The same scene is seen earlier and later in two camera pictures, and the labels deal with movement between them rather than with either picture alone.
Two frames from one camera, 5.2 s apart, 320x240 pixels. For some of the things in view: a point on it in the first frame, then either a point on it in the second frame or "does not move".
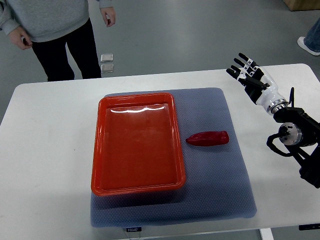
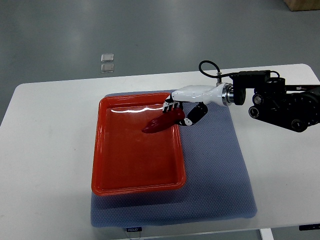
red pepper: (208, 138) to (167, 119)
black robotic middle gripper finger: (245, 67) to (175, 105)
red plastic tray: (137, 145) does not move
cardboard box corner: (302, 5) does not move
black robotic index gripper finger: (253, 63) to (180, 105)
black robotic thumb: (255, 82) to (194, 114)
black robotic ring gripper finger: (246, 73) to (170, 107)
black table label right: (309, 226) does not move
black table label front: (134, 229) does not move
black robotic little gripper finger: (234, 74) to (165, 107)
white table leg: (266, 234) does not move
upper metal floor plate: (107, 57) does not move
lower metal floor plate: (107, 68) does not move
